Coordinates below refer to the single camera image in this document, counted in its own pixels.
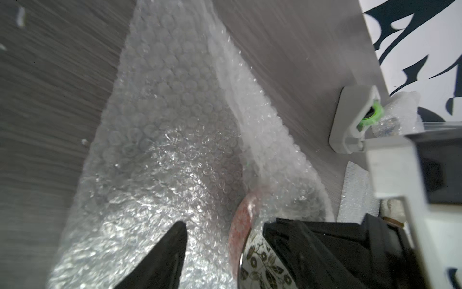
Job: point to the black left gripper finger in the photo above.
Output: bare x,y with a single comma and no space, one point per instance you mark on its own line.
162,266

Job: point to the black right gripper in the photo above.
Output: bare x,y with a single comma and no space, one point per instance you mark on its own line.
322,255

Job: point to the white teddy bear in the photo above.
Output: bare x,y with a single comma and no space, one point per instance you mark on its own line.
392,211

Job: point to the bubble wrap sheet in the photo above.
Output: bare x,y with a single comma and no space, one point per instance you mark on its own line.
357,198
187,133
401,116

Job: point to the black white patterned bowl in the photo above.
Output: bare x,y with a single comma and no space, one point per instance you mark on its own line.
254,263

